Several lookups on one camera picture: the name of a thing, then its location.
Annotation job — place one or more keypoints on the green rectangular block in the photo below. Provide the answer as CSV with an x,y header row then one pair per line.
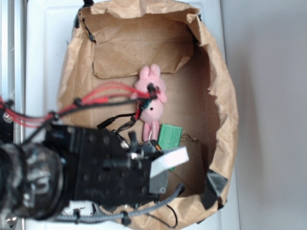
x,y
169,140

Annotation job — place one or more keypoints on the silver corner bracket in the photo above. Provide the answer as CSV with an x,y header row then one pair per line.
x,y
10,222

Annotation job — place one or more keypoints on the brown paper bag bin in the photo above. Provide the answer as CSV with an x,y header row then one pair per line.
x,y
113,40

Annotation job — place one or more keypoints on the aluminium frame rail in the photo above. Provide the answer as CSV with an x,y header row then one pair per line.
x,y
13,59

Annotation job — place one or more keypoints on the black mounting plate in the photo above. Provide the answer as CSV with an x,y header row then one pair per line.
x,y
6,127

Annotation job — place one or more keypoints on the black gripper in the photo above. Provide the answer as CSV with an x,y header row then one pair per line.
x,y
99,166

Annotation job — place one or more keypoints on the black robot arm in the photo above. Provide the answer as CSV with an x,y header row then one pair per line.
x,y
39,180

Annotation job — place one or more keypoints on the pink plush bunny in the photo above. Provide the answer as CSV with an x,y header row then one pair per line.
x,y
155,110

